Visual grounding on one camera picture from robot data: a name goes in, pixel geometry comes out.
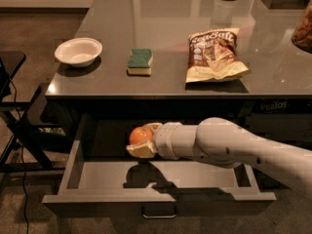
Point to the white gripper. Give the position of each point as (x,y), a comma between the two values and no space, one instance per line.
(165,138)

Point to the orange fruit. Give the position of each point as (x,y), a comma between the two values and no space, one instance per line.
(140,134)

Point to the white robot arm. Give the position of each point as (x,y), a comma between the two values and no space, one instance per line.
(219,142)

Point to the open grey top drawer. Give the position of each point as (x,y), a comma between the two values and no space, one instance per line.
(100,179)

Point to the grey counter cabinet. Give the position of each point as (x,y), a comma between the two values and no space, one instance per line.
(279,70)

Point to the green yellow sponge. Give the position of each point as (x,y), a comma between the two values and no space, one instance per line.
(139,62)

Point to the brown sea salt chip bag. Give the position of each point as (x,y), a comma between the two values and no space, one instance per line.
(213,56)

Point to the white bowl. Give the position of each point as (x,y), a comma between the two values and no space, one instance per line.
(78,52)

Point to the black folding side table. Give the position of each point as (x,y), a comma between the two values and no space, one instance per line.
(28,121)

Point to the metal drawer handle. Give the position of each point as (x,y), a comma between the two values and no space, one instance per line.
(158,211)

